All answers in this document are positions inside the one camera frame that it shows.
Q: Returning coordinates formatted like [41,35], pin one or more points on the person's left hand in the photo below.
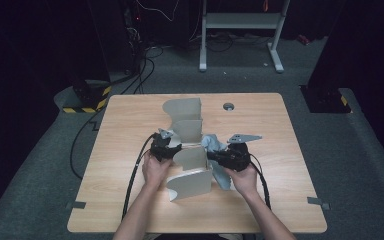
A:
[156,173]

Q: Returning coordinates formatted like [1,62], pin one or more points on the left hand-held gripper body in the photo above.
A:
[161,150]

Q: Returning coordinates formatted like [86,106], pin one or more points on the person's right hand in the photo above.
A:
[243,181]

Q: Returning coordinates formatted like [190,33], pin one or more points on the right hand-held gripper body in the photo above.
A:
[238,156]

